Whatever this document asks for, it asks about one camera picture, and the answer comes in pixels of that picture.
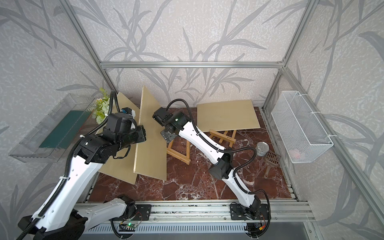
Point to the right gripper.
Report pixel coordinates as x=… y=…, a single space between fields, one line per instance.
x=165 y=135

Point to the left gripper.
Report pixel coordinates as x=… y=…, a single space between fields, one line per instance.
x=141 y=132

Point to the wooden easel frame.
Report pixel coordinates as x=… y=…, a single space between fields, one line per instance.
x=184 y=157
x=224 y=137

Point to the wooden board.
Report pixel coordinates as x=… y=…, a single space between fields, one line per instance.
x=227 y=116
x=151 y=155
x=123 y=169

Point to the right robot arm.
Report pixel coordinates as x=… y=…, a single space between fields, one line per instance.
x=164 y=117

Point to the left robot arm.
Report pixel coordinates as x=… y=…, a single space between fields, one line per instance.
x=57 y=218

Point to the potted artificial flowers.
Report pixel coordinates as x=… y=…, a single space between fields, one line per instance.
x=102 y=107

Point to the green mat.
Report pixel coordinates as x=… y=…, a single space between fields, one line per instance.
x=63 y=134

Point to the clear acrylic shelf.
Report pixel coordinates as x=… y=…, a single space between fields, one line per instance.
x=28 y=151

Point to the metal tin can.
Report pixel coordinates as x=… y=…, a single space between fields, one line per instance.
x=262 y=149

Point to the pink item in basket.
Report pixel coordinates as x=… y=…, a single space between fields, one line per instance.
x=297 y=154

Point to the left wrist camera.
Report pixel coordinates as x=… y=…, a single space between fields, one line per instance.
x=128 y=114

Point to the white wire basket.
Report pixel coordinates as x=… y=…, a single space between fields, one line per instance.
x=299 y=127

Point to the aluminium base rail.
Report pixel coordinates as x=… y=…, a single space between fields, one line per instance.
x=219 y=211

